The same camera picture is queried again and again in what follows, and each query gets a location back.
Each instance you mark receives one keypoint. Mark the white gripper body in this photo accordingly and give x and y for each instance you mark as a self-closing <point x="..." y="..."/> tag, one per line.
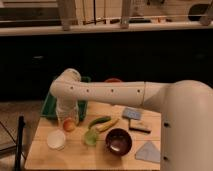
<point x="67" y="109"/>

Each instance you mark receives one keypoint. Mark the orange apple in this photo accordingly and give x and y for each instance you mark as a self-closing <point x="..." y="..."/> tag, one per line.
<point x="69" y="125"/>

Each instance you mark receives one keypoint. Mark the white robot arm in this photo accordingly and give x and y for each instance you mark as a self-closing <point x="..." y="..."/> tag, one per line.
<point x="186" y="109"/>

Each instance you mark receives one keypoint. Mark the red object behind arm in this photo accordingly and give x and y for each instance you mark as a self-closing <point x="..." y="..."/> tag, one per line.
<point x="111" y="80"/>

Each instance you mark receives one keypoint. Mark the green plastic cup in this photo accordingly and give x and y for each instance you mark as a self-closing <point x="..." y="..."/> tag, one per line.
<point x="91" y="137"/>

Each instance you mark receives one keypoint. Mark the green plastic bin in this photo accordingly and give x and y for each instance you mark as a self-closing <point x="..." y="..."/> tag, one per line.
<point x="49" y="106"/>

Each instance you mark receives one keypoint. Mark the green cucumber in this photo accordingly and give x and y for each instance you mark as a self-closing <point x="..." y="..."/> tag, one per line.
<point x="99" y="120"/>

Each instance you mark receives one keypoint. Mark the yellow banana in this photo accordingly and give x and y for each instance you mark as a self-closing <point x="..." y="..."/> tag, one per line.
<point x="107" y="125"/>

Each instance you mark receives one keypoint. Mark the black stand left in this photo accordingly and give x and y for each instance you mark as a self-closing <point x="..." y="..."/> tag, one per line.
<point x="18" y="153"/>

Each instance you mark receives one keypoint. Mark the blue sponge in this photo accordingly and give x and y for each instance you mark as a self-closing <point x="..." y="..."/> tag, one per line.
<point x="131" y="113"/>

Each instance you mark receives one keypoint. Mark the dark red bowl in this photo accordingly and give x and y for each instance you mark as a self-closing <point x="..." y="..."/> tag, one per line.
<point x="118" y="141"/>

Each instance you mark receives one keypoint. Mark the dark chalkboard eraser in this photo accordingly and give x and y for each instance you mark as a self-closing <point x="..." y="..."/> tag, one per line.
<point x="137" y="125"/>

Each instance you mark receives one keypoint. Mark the blue folded cloth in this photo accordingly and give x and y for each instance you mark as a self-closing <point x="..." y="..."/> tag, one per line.
<point x="148" y="152"/>

